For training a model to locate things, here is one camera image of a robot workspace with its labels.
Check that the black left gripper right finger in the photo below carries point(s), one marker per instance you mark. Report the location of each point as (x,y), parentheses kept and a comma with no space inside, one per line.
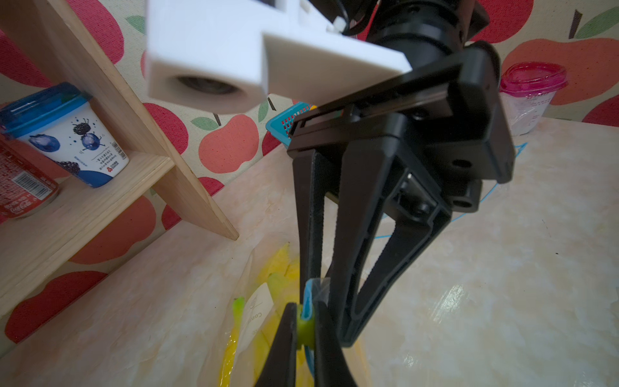
(330,367)

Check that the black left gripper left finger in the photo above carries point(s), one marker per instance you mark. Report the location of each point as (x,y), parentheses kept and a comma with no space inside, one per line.
(280,367)

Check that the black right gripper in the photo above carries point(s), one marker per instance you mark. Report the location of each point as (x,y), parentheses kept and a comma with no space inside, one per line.
(390,208)

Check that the teal plastic basket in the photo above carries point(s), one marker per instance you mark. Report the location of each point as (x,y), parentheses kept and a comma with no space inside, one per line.
(281,125)

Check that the pink lid plastic jar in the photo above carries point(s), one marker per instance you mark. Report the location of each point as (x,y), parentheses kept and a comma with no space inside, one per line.
(527,89)

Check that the wooden two-tier shelf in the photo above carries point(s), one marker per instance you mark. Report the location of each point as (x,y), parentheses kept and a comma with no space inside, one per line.
(34,247)

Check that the blue lid yogurt cup back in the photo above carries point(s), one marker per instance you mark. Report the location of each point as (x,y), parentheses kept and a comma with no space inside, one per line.
(59,123)

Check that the small red can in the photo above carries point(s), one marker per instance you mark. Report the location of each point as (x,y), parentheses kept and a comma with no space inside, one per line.
(25,189)

